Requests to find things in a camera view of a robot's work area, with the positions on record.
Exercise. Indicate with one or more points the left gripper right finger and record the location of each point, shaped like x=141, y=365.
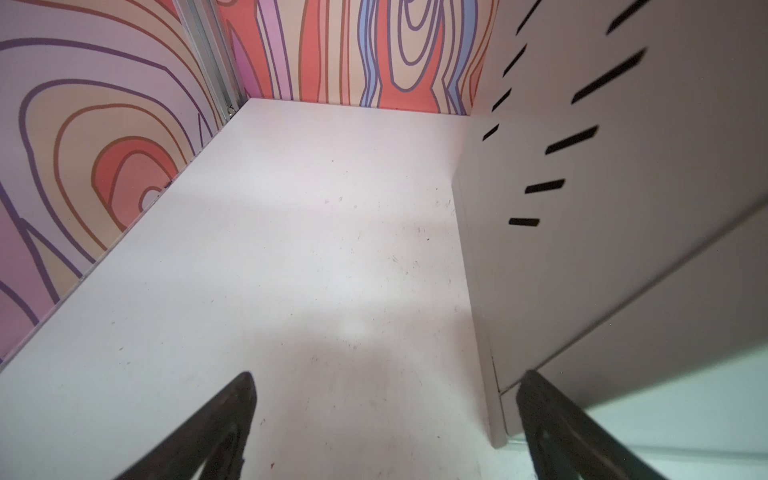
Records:
x=566, y=443

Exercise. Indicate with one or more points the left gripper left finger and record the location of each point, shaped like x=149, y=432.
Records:
x=208, y=445

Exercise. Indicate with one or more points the grey metal cabinet box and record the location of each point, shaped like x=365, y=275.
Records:
x=612, y=196

